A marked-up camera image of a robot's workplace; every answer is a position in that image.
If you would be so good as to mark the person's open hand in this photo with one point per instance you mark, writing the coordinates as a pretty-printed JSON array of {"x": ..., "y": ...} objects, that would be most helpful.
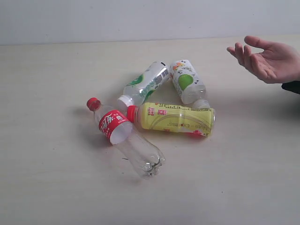
[{"x": 271, "y": 62}]

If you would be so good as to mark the yellow label bottle red cap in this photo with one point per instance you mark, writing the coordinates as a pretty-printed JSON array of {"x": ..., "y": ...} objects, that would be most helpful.
[{"x": 172, "y": 118}]

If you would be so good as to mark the green white label bottle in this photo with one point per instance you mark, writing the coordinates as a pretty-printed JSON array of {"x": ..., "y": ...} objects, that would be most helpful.
[{"x": 138, "y": 90}]

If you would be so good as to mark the clear cola bottle red label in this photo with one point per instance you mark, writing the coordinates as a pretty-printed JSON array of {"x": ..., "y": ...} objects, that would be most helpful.
[{"x": 145, "y": 157}]

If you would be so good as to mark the black sleeved forearm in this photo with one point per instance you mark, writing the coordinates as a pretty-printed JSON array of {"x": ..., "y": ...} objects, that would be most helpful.
[{"x": 293, "y": 87}]

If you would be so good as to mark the green apple label bottle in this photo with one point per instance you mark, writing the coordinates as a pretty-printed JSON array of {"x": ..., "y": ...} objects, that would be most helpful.
[{"x": 188, "y": 84}]

